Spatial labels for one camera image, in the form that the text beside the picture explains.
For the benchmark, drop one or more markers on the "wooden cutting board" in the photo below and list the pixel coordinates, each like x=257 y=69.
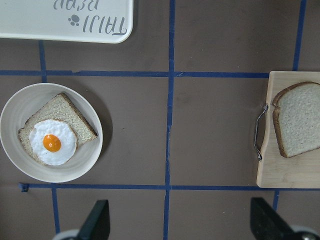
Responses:
x=274 y=170

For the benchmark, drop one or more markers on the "white round plate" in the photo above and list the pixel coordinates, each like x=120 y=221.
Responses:
x=20 y=107

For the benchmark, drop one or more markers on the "bread slice on plate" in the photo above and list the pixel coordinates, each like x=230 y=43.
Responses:
x=58 y=117

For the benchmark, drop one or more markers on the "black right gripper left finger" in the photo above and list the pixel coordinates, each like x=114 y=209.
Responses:
x=97 y=224

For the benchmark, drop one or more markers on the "cream bear tray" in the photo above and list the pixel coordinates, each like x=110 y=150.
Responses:
x=93 y=21

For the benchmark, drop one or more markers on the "fried egg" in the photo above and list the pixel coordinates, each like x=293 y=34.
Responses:
x=53 y=142

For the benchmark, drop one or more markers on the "white bread slice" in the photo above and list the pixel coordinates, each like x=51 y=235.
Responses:
x=296 y=118

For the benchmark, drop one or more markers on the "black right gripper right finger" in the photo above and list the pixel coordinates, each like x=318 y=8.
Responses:
x=266 y=224

